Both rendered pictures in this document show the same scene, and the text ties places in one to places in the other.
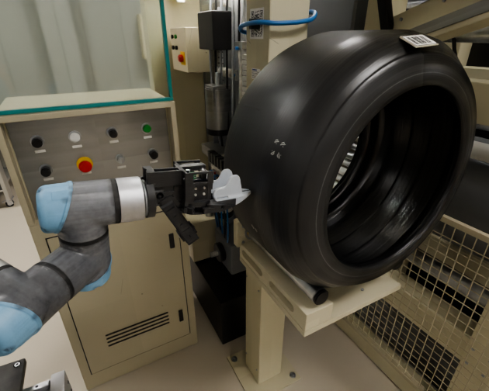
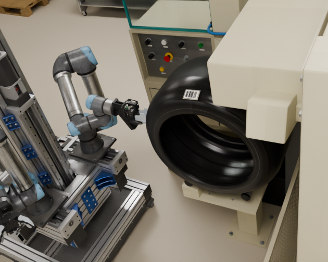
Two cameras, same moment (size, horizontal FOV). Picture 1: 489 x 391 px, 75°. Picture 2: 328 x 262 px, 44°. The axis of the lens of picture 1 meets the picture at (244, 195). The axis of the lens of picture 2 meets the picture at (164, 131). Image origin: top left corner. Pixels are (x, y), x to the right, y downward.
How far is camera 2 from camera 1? 1.59 m
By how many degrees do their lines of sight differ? 55
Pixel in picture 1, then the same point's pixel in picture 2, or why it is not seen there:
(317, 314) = (188, 190)
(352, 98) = (158, 108)
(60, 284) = (87, 125)
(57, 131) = (156, 38)
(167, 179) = (118, 106)
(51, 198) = (88, 101)
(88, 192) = (96, 102)
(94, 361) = not seen: hidden behind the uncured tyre
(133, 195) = (106, 107)
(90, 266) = (98, 122)
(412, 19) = not seen: hidden behind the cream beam
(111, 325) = not seen: hidden behind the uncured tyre
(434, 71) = (200, 109)
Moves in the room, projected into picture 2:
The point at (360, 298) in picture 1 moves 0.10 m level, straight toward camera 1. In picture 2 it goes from (225, 201) to (205, 207)
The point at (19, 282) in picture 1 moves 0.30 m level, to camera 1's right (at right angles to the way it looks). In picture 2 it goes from (78, 119) to (106, 149)
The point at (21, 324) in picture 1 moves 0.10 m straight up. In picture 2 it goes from (74, 130) to (67, 115)
